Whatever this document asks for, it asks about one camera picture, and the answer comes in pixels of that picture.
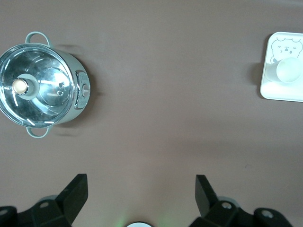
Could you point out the glass pot lid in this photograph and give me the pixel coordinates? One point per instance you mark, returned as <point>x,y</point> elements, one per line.
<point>42,104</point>

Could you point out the white plastic cup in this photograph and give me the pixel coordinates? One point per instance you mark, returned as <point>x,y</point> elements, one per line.
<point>288,71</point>

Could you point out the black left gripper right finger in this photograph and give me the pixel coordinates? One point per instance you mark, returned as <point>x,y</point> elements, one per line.
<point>208,203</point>

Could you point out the white bear print tray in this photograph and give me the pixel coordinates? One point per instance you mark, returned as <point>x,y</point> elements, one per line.
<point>279,92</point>

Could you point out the pale green electric pot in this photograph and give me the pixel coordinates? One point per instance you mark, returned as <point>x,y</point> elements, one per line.
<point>78,71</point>

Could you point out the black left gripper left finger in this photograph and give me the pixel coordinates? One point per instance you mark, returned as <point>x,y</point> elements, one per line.
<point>68,201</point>

